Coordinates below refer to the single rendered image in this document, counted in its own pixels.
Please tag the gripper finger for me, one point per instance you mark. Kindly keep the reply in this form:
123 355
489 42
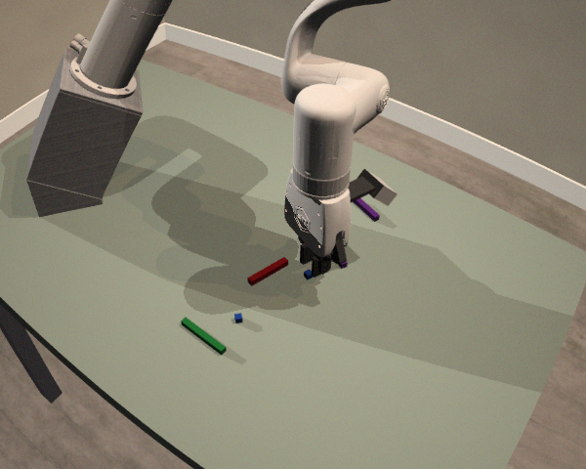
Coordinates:
321 265
306 254

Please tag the green rod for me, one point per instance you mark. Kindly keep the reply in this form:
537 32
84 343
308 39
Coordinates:
202 335

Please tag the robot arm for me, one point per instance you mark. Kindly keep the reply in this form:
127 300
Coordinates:
326 116

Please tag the red rod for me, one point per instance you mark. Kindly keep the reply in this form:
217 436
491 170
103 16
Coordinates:
269 270

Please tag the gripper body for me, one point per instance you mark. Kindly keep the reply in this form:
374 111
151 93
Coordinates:
317 219

